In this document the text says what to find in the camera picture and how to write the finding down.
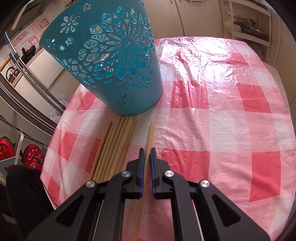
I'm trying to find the light wooden chopstick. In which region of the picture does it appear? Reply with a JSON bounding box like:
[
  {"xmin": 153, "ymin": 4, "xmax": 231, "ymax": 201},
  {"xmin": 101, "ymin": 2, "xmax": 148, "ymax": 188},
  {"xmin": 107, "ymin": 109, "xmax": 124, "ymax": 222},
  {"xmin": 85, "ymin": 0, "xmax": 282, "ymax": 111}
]
[{"xmin": 132, "ymin": 121, "xmax": 155, "ymax": 241}]

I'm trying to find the wooden chopstick bundle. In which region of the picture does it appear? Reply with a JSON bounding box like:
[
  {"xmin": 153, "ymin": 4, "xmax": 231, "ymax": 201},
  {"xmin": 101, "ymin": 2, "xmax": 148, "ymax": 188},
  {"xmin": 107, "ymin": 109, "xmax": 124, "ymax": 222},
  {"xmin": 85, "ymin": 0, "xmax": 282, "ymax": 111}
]
[
  {"xmin": 89, "ymin": 121, "xmax": 112, "ymax": 180},
  {"xmin": 93, "ymin": 116, "xmax": 121, "ymax": 183},
  {"xmin": 100, "ymin": 117, "xmax": 125, "ymax": 182},
  {"xmin": 99, "ymin": 116, "xmax": 133, "ymax": 182},
  {"xmin": 108, "ymin": 116, "xmax": 137, "ymax": 179}
]

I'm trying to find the wooden chopstick bundle leftmost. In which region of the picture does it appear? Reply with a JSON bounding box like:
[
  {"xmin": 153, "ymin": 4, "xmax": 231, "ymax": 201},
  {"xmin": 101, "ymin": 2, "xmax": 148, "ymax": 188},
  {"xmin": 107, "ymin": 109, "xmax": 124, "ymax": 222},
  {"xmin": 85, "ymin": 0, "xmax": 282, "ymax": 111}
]
[{"xmin": 89, "ymin": 121, "xmax": 112, "ymax": 180}]

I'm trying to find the red patterned bowl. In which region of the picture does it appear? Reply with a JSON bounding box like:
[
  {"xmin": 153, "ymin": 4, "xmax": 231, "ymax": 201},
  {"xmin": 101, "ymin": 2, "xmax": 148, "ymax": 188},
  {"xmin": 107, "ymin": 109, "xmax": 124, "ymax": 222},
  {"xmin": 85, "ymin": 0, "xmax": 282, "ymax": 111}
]
[{"xmin": 23, "ymin": 144, "xmax": 44, "ymax": 171}]

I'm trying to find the wooden chopstick bundle rightmost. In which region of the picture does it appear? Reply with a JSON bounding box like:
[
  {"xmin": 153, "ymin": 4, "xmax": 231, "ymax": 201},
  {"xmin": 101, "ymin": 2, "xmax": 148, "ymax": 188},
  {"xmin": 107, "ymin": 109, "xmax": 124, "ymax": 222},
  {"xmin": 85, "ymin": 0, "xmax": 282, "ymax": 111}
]
[{"xmin": 108, "ymin": 116, "xmax": 137, "ymax": 179}]

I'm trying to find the pink checkered plastic tablecloth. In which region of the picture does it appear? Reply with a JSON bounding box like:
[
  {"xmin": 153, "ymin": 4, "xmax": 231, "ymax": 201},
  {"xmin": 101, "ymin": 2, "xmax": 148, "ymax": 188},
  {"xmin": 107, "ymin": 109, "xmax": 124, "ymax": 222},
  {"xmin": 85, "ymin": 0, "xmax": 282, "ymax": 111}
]
[{"xmin": 41, "ymin": 37, "xmax": 295, "ymax": 240}]

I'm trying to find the teal perforated plastic basket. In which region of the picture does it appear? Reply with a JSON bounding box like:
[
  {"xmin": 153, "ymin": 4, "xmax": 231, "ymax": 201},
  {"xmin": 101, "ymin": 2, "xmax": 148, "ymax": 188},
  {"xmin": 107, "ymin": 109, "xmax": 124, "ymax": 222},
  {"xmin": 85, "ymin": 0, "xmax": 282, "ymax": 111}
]
[{"xmin": 39, "ymin": 1, "xmax": 164, "ymax": 116}]

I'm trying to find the white shelf rack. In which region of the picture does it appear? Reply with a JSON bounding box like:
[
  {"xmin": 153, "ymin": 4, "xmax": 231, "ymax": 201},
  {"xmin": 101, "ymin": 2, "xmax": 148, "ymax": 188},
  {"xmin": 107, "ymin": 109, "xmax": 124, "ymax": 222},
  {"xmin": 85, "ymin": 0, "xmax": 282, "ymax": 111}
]
[{"xmin": 220, "ymin": 0, "xmax": 271, "ymax": 61}]

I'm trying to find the blue handled metal mop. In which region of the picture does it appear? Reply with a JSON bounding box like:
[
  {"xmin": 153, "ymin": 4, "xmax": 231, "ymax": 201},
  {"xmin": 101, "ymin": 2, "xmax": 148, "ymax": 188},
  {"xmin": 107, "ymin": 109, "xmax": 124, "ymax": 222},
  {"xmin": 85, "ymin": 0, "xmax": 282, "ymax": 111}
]
[{"xmin": 3, "ymin": 32, "xmax": 66, "ymax": 114}]

